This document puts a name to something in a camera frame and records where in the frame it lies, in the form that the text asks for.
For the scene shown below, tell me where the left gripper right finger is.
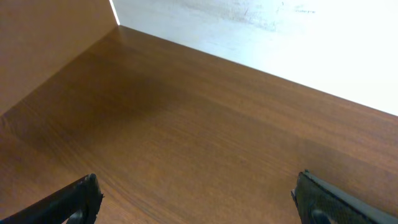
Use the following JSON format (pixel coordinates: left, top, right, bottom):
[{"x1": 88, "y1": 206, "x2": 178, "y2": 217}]
[{"x1": 291, "y1": 170, "x2": 397, "y2": 224}]

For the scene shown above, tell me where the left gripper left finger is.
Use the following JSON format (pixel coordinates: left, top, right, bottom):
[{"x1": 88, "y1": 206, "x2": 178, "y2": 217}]
[{"x1": 1, "y1": 174, "x2": 104, "y2": 224}]

